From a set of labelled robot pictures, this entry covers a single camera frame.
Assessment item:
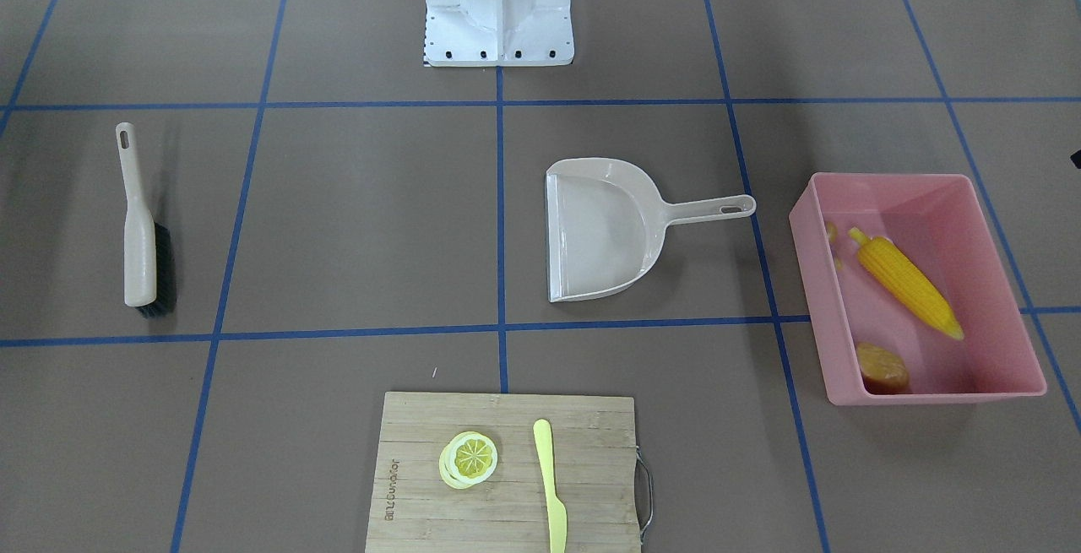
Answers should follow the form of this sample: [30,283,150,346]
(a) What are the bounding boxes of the pink plastic bin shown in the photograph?
[789,172,1047,406]

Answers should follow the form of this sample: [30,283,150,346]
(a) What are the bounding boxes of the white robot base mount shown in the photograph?
[422,0,575,68]

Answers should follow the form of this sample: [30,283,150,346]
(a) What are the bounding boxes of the bamboo cutting board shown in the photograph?
[364,392,645,552]

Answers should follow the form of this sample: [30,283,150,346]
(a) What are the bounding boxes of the beige brush black bristles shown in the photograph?
[115,122,177,319]

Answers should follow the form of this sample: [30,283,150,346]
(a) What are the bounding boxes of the yellow plastic knife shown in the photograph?
[533,419,568,552]

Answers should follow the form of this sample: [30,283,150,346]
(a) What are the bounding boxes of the yellow lemon slices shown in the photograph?
[437,432,498,489]

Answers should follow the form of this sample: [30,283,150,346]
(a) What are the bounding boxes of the beige dustpan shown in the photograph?
[545,157,757,304]

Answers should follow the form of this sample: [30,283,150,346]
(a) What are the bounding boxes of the brown toy potato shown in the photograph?
[855,342,910,395]

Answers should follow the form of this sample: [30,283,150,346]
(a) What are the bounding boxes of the yellow toy corn cob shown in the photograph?
[848,227,965,341]

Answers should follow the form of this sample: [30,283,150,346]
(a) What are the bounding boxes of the tan toy ginger root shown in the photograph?
[825,221,843,271]

